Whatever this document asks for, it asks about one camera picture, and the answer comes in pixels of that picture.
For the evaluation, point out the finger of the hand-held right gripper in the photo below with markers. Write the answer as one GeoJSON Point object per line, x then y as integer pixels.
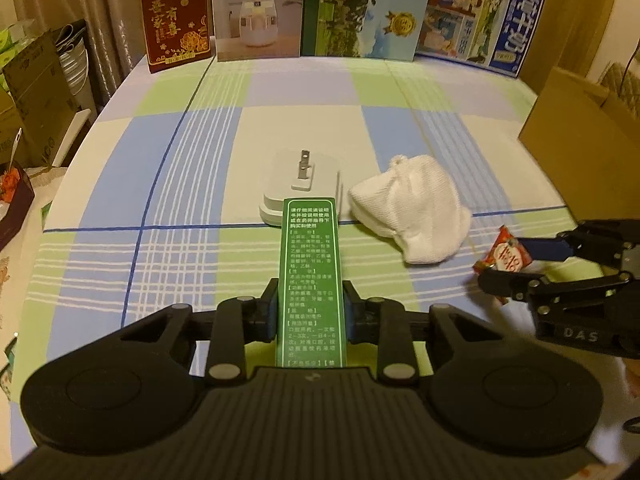
{"type": "Point", "coordinates": [545, 249]}
{"type": "Point", "coordinates": [505, 282]}

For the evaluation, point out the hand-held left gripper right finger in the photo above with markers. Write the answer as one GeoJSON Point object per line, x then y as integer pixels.
{"type": "Point", "coordinates": [356, 312]}

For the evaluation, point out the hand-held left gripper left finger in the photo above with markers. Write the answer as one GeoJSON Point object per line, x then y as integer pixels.
{"type": "Point", "coordinates": [265, 310]}

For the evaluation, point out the red snack packet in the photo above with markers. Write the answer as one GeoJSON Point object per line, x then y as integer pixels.
{"type": "Point", "coordinates": [502, 253]}

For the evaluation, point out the green medicine box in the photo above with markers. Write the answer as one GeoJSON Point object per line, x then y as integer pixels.
{"type": "Point", "coordinates": [310, 260]}

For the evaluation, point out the white knit hat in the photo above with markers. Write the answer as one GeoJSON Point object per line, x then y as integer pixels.
{"type": "Point", "coordinates": [415, 210]}

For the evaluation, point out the white plug charger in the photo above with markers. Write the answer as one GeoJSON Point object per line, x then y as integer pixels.
{"type": "Point", "coordinates": [285, 180]}

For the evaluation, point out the checked tablecloth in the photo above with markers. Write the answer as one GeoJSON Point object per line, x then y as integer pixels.
{"type": "Point", "coordinates": [200, 160]}

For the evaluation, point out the woven chair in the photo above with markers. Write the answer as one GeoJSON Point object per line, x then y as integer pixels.
{"type": "Point", "coordinates": [616, 79]}

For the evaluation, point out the blue milk carton box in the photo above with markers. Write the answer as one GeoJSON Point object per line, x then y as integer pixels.
{"type": "Point", "coordinates": [475, 15]}

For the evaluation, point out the dark wooden box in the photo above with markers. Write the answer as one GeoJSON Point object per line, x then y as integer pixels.
{"type": "Point", "coordinates": [15, 215]}

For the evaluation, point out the orange ornament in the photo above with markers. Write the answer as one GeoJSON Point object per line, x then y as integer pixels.
{"type": "Point", "coordinates": [9, 185]}

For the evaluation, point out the thin metal skewer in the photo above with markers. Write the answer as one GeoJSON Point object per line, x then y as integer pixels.
{"type": "Point", "coordinates": [15, 147]}

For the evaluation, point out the white humidifier box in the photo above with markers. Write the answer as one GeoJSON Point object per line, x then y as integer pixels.
{"type": "Point", "coordinates": [257, 10]}

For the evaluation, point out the green milk carton box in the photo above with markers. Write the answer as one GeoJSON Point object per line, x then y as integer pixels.
{"type": "Point", "coordinates": [360, 10]}

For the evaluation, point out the red gift box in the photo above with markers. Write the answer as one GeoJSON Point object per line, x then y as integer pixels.
{"type": "Point", "coordinates": [175, 15]}

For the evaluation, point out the closed brown cardboard box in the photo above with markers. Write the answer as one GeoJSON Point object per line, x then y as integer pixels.
{"type": "Point", "coordinates": [42, 95]}

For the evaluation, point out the stack of bowls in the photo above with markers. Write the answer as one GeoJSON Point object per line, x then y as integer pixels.
{"type": "Point", "coordinates": [75, 65]}

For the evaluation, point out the beige curtain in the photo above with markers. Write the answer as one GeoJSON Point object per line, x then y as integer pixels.
{"type": "Point", "coordinates": [115, 10]}

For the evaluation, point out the green tissue packs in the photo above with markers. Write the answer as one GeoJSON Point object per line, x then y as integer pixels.
{"type": "Point", "coordinates": [11, 42]}

